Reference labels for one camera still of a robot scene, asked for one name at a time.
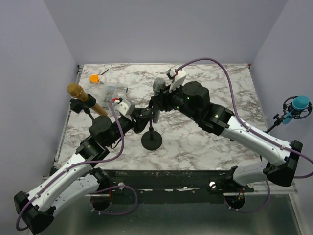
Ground silver mesh-head microphone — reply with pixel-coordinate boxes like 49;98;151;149
152;77;166;123

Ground gold microphone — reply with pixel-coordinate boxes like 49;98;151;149
67;83;108;116

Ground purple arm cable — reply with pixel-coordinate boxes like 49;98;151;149
171;57;313;213
16;99;125;232

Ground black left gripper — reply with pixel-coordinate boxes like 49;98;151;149
106;108;153;147

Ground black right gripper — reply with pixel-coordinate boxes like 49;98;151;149
153;79;199;121

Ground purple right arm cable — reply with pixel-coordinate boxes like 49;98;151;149
171;57;313;213

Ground black stand holding gold microphone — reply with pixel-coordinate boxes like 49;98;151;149
70;94;96;121

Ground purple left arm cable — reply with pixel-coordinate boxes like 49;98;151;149
16;99;125;232

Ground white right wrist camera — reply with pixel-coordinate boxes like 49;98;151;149
167;69;187;93

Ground clear plastic screw box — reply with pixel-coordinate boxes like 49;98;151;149
101;82;128;110

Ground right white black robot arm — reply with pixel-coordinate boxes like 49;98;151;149
152;78;303;192

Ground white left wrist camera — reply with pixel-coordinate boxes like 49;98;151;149
113;97;135;116

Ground black round-base microphone stand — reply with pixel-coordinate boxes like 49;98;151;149
141;108;162;151

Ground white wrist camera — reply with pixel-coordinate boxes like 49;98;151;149
113;97;135;116
167;69;187;93

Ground orange round cap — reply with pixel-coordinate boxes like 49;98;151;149
89;74;99;83

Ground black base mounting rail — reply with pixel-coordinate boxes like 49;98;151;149
92;168;254;204

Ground black tripod shock-mount stand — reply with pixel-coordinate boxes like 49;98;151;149
266;96;313;134

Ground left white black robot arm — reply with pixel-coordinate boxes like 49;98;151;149
14;103;153;235

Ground blue foam-head microphone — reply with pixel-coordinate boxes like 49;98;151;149
283;95;313;124

